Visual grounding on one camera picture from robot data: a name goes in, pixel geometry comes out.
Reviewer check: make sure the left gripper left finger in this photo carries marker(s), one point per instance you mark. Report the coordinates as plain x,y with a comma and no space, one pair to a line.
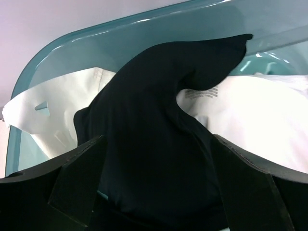
56,195

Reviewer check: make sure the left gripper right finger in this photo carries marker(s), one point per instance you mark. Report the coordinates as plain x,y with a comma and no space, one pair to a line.
258,194

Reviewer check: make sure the black bra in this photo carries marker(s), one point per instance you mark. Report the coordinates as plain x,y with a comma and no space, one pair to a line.
158,173

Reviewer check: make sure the white bra in bin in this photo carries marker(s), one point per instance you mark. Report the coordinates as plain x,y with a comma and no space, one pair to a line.
264,114

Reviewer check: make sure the teal plastic bin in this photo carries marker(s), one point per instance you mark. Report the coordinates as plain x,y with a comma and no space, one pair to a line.
279,48

